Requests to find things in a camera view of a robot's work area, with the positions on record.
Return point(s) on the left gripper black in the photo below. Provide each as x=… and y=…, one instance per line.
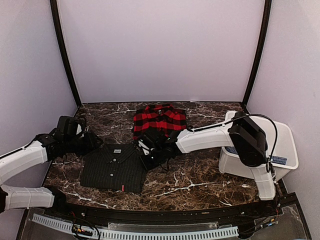
x=91, y=143

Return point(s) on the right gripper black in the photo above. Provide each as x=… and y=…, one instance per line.
x=146, y=164

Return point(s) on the red black plaid shirt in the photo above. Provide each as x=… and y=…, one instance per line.
x=162, y=117

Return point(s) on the dark pinstripe long sleeve shirt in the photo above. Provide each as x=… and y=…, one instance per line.
x=116, y=167

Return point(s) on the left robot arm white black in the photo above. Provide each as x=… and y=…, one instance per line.
x=43, y=148

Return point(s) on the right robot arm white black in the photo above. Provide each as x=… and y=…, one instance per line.
x=240, y=132

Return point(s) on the blue checked shirt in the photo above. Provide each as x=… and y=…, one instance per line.
x=253, y=159

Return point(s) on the white plastic bin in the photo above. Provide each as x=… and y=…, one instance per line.
x=280, y=143

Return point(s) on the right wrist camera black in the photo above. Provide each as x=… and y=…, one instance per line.
x=152, y=141

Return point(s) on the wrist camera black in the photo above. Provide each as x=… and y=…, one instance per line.
x=69, y=128
x=152, y=141

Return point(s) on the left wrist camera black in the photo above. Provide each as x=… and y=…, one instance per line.
x=69, y=128

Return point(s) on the white slotted cable duct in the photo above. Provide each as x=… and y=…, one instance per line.
x=100, y=233

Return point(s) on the black curved front rail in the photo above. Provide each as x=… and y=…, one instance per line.
x=239, y=214

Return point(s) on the left black frame post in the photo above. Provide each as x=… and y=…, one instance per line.
x=63, y=52

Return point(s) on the black frame post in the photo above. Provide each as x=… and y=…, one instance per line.
x=258, y=53
x=63, y=52

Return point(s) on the right black frame post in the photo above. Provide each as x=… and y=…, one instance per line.
x=258, y=53

